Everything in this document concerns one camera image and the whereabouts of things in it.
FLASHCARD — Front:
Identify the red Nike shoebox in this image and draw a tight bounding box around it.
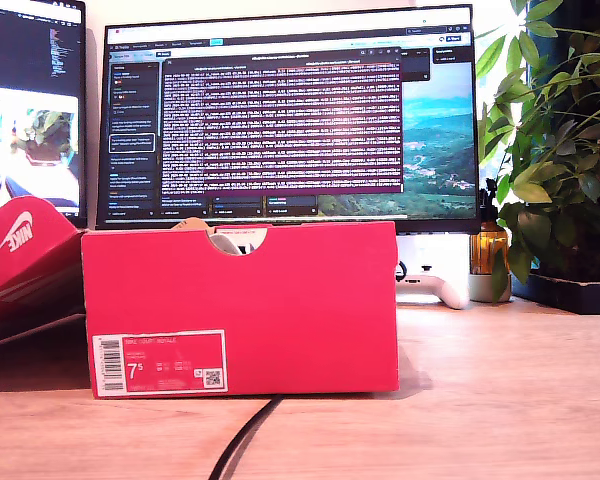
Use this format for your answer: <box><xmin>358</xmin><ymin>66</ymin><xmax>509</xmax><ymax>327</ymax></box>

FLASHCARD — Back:
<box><xmin>0</xmin><ymin>195</ymin><xmax>400</xmax><ymax>400</ymax></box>

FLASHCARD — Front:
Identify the white game controller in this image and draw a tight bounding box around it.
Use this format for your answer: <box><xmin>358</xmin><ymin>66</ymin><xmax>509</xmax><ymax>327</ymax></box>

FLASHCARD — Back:
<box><xmin>395</xmin><ymin>259</ymin><xmax>471</xmax><ymax>310</ymax></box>

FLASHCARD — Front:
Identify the wide black computer monitor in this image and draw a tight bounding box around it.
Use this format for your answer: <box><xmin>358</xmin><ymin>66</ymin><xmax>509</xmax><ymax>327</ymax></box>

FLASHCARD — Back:
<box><xmin>95</xmin><ymin>3</ymin><xmax>483</xmax><ymax>235</ymax></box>

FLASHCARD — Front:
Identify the pale round pot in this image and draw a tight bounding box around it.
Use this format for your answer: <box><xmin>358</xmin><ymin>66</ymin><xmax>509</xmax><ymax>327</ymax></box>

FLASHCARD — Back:
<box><xmin>468</xmin><ymin>272</ymin><xmax>514</xmax><ymax>303</ymax></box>

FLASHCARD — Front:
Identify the amber pump bottle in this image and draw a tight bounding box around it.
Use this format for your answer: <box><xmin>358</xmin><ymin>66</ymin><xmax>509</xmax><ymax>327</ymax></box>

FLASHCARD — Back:
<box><xmin>470</xmin><ymin>177</ymin><xmax>510</xmax><ymax>275</ymax></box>

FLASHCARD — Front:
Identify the green leafy houseplant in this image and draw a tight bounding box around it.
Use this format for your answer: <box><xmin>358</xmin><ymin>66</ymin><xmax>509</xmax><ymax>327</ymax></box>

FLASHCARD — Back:
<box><xmin>477</xmin><ymin>0</ymin><xmax>600</xmax><ymax>304</ymax></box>

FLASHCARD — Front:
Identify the black table cable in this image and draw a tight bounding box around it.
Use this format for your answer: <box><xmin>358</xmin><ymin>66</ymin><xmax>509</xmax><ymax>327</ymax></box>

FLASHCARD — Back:
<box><xmin>209</xmin><ymin>394</ymin><xmax>284</xmax><ymax>480</ymax></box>

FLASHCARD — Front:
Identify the black monitor with camera feeds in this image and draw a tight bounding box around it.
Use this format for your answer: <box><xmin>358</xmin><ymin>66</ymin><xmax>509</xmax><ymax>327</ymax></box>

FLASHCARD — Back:
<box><xmin>0</xmin><ymin>0</ymin><xmax>89</xmax><ymax>229</ymax></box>

